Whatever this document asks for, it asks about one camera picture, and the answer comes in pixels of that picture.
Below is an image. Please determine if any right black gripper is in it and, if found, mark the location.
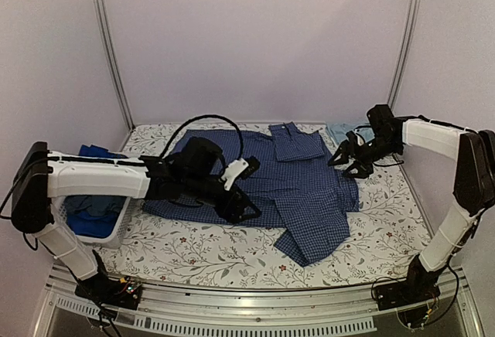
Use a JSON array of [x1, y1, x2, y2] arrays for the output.
[[328, 135, 401, 179]]

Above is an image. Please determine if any left aluminium frame post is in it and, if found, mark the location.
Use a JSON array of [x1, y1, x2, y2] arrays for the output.
[[93, 0, 135, 131]]

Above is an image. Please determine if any aluminium frame post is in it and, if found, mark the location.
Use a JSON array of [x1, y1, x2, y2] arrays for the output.
[[93, 0, 135, 131], [387, 0, 421, 109]]

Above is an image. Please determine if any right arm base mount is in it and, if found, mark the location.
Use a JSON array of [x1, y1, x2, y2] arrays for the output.
[[370, 277, 440, 311]]

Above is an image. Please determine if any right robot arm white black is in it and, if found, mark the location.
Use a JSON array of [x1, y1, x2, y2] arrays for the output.
[[328, 104, 494, 303]]

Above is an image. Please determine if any bright blue garment in basket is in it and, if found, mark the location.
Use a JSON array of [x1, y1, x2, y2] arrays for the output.
[[67, 143, 128, 238]]

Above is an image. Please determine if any dark blue checkered shirt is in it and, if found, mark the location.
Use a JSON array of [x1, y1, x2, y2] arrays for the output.
[[143, 121, 360, 267]]

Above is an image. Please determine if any slate blue garment in basket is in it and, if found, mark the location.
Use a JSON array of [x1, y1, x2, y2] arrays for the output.
[[64, 196, 126, 217]]

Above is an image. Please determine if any white plastic laundry basket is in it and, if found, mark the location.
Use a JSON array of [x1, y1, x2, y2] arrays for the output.
[[53, 197, 134, 249]]

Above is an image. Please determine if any floral patterned table mat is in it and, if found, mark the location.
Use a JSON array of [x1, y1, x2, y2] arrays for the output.
[[75, 122, 436, 288]]

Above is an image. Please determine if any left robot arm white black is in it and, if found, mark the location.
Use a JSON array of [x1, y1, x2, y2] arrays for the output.
[[2, 137, 261, 301]]

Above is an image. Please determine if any right aluminium frame post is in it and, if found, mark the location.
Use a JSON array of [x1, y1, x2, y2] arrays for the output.
[[387, 0, 421, 109]]

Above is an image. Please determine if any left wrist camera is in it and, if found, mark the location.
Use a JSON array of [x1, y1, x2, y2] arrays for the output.
[[220, 156, 260, 191]]

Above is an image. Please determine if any light blue t-shirt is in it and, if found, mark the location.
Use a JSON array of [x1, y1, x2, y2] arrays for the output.
[[326, 123, 374, 145]]

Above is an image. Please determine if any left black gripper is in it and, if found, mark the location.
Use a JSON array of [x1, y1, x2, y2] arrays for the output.
[[183, 173, 263, 225]]

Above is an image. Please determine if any front aluminium rail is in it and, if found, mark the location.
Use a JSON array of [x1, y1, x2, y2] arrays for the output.
[[33, 265, 486, 336]]

